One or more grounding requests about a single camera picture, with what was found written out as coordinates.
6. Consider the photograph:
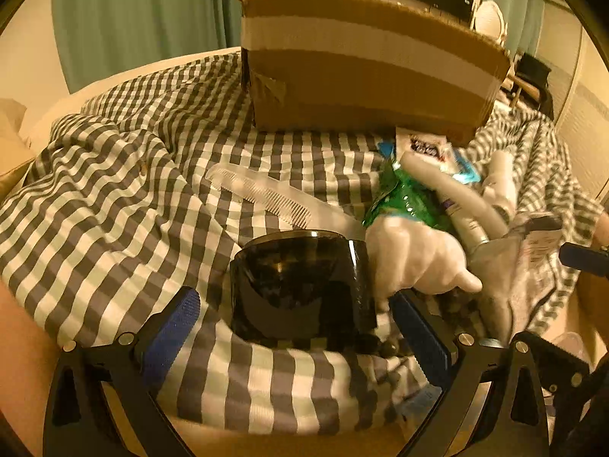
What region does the white wardrobe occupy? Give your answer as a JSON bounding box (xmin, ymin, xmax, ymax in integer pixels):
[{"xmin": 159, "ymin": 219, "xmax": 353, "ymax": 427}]
[{"xmin": 537, "ymin": 0, "xmax": 609, "ymax": 201}]

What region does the grey cloth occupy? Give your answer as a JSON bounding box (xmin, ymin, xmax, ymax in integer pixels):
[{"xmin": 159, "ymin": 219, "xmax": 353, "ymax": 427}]
[{"xmin": 470, "ymin": 213, "xmax": 577, "ymax": 340}]

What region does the small white bottle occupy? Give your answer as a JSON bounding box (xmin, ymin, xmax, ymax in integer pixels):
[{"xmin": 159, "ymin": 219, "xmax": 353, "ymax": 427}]
[{"xmin": 481, "ymin": 149, "xmax": 518, "ymax": 216}]

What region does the green curtain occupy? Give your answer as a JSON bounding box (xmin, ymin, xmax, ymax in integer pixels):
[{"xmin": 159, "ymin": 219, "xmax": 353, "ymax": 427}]
[
  {"xmin": 482, "ymin": 0, "xmax": 546, "ymax": 58},
  {"xmin": 51, "ymin": 0, "xmax": 330, "ymax": 94}
]

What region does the translucent white comb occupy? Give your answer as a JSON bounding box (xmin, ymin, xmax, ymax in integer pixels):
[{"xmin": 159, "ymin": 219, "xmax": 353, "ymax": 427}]
[{"xmin": 206, "ymin": 162, "xmax": 362, "ymax": 238}]

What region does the black hat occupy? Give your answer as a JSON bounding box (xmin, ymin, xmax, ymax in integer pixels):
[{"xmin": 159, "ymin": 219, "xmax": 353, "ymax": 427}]
[{"xmin": 516, "ymin": 52, "xmax": 553, "ymax": 89}]

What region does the bead bracelet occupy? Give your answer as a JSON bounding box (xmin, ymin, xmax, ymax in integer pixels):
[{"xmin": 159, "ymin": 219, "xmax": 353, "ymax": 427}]
[{"xmin": 365, "ymin": 333, "xmax": 416, "ymax": 359}]

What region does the long white tube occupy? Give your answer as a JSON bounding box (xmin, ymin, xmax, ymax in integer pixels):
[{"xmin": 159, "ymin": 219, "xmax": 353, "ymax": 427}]
[{"xmin": 401, "ymin": 155, "xmax": 506, "ymax": 239}]

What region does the grey white checked blanket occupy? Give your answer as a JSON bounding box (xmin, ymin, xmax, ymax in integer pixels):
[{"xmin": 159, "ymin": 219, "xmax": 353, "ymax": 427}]
[{"xmin": 0, "ymin": 50, "xmax": 605, "ymax": 439}]

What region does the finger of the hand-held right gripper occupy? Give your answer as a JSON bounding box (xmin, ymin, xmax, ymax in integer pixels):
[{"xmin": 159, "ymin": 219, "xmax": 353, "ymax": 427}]
[{"xmin": 559, "ymin": 242, "xmax": 609, "ymax": 278}]

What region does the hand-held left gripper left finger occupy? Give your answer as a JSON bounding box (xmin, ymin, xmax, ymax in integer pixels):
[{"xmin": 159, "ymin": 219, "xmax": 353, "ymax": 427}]
[{"xmin": 42, "ymin": 287, "xmax": 210, "ymax": 457}]

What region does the green snack packet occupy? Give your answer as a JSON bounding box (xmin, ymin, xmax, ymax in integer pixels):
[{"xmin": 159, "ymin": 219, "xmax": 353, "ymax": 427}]
[{"xmin": 362, "ymin": 157, "xmax": 458, "ymax": 240}]

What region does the brown cardboard box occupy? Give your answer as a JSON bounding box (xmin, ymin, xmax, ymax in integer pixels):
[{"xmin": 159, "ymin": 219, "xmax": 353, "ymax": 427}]
[{"xmin": 236, "ymin": 0, "xmax": 512, "ymax": 146}]

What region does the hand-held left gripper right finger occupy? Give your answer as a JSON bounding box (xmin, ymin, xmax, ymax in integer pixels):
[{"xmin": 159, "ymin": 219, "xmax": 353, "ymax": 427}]
[{"xmin": 390, "ymin": 290, "xmax": 591, "ymax": 457}]

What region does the blue flat packet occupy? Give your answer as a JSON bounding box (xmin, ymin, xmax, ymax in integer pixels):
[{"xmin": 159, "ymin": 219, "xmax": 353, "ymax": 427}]
[{"xmin": 378, "ymin": 138, "xmax": 483, "ymax": 185}]

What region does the white sachet with label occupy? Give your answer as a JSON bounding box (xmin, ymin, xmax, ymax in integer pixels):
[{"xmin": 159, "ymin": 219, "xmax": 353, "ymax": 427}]
[{"xmin": 395, "ymin": 126, "xmax": 454, "ymax": 163}]

